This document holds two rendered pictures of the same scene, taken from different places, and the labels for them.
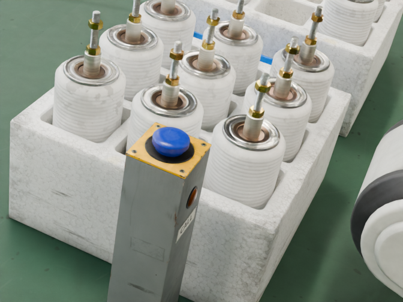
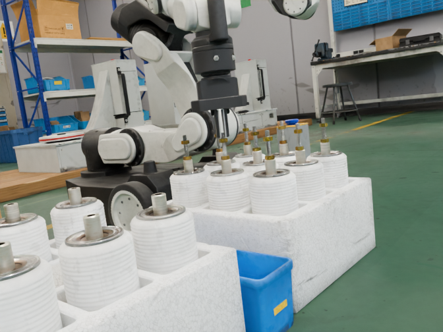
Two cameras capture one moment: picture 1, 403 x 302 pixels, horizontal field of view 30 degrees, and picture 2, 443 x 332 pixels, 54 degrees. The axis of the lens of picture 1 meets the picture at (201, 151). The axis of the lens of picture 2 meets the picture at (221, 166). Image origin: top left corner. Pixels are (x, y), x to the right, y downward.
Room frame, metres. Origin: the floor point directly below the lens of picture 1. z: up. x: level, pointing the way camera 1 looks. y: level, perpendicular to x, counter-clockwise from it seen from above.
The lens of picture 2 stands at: (1.93, 0.37, 0.41)
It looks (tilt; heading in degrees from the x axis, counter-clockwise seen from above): 8 degrees down; 204
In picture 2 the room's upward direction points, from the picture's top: 7 degrees counter-clockwise
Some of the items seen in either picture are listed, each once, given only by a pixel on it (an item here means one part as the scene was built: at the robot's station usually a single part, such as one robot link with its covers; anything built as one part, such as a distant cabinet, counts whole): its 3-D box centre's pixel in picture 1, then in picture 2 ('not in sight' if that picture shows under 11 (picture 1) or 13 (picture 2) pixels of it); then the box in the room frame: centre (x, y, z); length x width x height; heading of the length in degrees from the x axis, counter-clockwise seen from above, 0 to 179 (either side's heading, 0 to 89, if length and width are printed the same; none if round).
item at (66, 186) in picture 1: (187, 153); (265, 227); (0.95, 0.02, 0.09); 0.39 x 0.39 x 0.18; 73
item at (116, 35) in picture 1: (132, 38); (300, 163); (0.98, 0.13, 0.25); 0.08 x 0.08 x 0.01
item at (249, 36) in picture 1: (234, 33); (227, 172); (1.06, -0.01, 0.25); 0.08 x 0.08 x 0.01
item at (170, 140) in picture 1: (170, 144); (291, 122); (0.65, 0.03, 0.32); 0.04 x 0.04 x 0.02
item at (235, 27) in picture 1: (235, 26); (226, 166); (1.06, -0.01, 0.26); 0.02 x 0.02 x 0.03
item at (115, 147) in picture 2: not in sight; (134, 145); (0.52, -0.62, 0.28); 0.21 x 0.20 x 0.13; 75
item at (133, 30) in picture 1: (133, 30); (300, 157); (0.98, 0.13, 0.26); 0.02 x 0.02 x 0.03
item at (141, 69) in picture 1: (126, 89); (304, 202); (0.98, 0.13, 0.16); 0.10 x 0.10 x 0.18
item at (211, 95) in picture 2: not in sight; (216, 80); (1.06, -0.01, 0.45); 0.13 x 0.10 x 0.12; 121
